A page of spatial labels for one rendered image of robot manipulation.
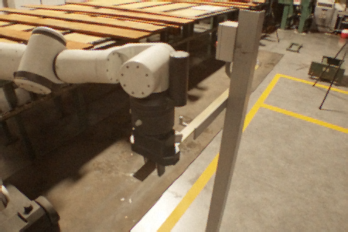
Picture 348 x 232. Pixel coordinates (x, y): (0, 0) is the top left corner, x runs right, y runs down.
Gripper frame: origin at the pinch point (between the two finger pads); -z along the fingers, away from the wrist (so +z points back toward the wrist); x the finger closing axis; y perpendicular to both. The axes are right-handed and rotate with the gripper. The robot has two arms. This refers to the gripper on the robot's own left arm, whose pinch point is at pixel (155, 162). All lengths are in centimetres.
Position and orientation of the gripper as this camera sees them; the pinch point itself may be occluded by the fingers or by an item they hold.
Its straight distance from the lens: 56.8
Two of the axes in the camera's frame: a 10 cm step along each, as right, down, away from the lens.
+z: 0.2, -8.5, -5.3
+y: 5.5, -4.4, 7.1
